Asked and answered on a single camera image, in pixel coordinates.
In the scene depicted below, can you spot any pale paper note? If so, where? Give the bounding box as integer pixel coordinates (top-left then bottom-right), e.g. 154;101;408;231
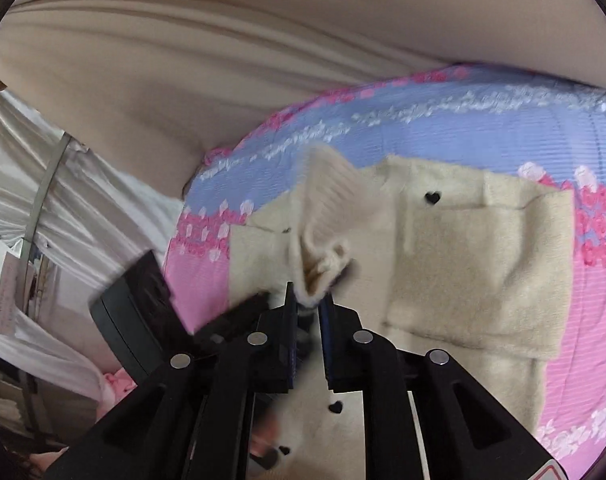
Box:
0;252;28;336

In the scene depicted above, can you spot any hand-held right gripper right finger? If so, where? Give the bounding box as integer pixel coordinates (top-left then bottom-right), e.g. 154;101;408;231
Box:
318;294;571;480

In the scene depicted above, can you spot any pink floral bedsheet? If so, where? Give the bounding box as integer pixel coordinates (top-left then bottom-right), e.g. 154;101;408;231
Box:
164;62;606;476

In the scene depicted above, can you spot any grey metal pole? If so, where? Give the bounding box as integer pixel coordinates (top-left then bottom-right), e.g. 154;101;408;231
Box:
20;132;74;281

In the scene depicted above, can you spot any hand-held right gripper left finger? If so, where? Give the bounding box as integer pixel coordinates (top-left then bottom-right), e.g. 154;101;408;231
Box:
43;282;299;480

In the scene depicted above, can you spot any pink crumpled cloth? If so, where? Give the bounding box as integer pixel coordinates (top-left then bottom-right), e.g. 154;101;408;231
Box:
95;367;138;411

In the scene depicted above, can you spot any cream knit sweater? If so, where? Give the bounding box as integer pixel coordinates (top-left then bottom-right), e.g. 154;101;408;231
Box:
228;146;576;471

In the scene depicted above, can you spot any beige cloth backdrop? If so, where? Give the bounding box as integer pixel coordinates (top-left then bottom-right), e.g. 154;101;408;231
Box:
0;0;606;201

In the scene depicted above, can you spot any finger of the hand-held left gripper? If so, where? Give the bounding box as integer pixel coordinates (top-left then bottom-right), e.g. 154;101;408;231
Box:
193;292;271;356

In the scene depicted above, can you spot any white satin curtain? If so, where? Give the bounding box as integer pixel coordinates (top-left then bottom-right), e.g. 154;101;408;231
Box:
0;67;186;401

